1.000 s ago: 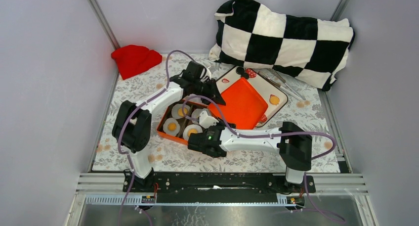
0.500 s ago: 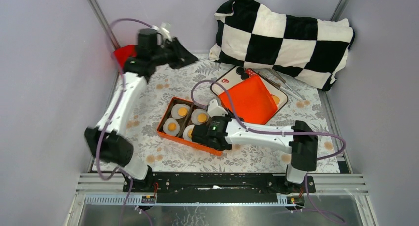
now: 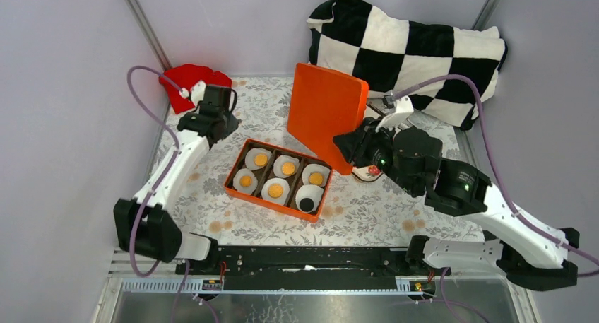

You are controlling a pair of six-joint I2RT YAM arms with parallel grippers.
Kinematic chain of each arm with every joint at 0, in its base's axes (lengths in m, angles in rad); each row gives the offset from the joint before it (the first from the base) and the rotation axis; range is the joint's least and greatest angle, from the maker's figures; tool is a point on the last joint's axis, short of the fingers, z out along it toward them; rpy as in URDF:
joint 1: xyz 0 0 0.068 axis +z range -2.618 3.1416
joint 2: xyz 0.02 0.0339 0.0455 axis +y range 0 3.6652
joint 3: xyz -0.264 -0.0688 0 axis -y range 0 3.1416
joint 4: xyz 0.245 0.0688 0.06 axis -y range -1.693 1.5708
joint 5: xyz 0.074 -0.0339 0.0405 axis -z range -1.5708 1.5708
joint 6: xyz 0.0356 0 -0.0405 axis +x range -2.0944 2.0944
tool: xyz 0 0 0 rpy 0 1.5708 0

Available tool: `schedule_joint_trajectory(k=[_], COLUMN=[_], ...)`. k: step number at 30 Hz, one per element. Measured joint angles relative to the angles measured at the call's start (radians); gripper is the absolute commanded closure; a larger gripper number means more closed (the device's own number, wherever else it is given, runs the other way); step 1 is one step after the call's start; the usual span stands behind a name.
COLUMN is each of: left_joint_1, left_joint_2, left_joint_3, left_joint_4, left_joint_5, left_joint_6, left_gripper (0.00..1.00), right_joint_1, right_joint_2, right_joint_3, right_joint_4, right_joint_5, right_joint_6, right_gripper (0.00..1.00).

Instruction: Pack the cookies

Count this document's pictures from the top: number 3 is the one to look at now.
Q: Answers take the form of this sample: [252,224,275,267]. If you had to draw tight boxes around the round tan biscuit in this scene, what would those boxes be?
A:
[268,184,285,199]
[280,162,296,176]
[254,153,269,168]
[309,172,324,187]
[239,175,253,188]

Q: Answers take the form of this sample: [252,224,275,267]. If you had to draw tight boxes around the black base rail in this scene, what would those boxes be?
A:
[175,245,442,291]

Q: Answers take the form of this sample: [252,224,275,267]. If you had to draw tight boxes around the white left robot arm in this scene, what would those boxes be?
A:
[114,85,239,274]

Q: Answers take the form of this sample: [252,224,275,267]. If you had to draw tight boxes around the white paper cupcake liner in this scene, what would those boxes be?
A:
[232,168,258,195]
[302,163,331,187]
[244,148,272,171]
[295,184,324,213]
[261,177,290,205]
[273,155,300,179]

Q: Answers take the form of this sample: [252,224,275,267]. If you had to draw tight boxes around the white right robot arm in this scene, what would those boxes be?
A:
[333,117,580,291]

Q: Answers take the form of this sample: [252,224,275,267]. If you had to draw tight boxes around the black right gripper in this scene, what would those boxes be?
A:
[328,115,414,194]

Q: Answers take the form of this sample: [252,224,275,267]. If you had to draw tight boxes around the black sandwich cookie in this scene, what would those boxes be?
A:
[297,197,314,213]

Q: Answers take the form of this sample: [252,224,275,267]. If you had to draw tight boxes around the red cloth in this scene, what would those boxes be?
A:
[158,64,232,114]

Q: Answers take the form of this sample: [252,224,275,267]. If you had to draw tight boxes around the orange cookie tin box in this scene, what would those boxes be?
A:
[224,139,332,223]

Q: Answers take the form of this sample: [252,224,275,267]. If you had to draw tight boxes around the white strawberry tray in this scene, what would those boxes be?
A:
[350,102,389,184]

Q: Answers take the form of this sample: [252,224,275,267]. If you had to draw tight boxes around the checkered black white pillow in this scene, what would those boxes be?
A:
[307,0,508,101]

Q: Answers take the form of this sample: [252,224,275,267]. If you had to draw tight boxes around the orange tin lid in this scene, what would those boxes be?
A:
[287,63,369,175]

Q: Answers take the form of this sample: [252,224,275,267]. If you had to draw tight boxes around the floral tablecloth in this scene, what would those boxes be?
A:
[131,75,487,248]

